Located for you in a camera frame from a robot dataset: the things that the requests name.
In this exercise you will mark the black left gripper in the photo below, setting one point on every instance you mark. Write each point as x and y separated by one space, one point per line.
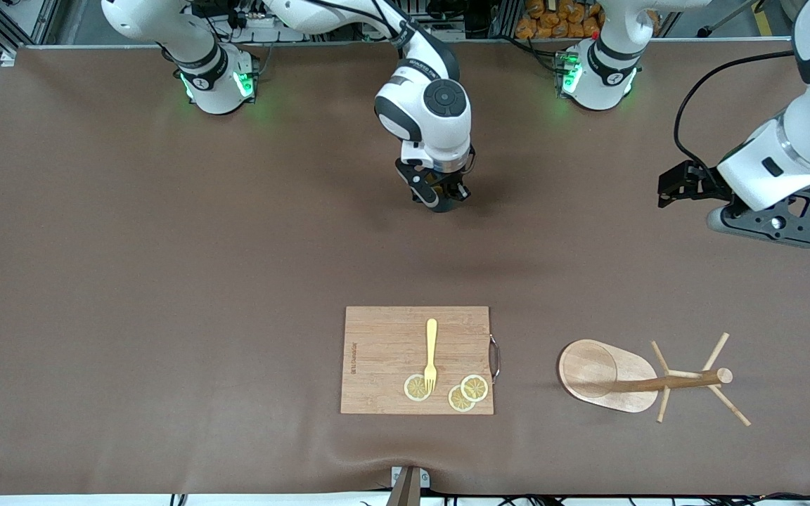
707 183

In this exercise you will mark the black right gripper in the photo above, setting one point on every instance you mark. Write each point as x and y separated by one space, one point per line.
453 180

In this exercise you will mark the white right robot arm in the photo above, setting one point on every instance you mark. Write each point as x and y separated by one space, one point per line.
422 105

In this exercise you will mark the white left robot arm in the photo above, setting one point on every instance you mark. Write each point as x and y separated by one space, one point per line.
799 140

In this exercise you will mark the wooden mug tree rack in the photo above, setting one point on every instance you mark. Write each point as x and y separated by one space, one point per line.
588 379

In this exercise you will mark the yellow plastic fork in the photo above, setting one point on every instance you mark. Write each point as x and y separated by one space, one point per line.
432 344

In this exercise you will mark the orange toy pile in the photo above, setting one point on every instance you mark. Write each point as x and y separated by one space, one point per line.
553 21

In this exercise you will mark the lemon slice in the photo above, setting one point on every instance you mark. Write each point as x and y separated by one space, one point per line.
413 388
457 402
475 387

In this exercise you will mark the brown table mat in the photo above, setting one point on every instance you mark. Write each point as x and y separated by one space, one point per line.
236 246

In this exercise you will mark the white power strip black plugs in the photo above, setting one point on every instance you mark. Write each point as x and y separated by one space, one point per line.
257 17

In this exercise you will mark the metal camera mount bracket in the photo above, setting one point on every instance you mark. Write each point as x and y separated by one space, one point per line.
408 492

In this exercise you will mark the aluminium frame post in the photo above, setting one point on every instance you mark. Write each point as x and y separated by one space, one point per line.
4 28

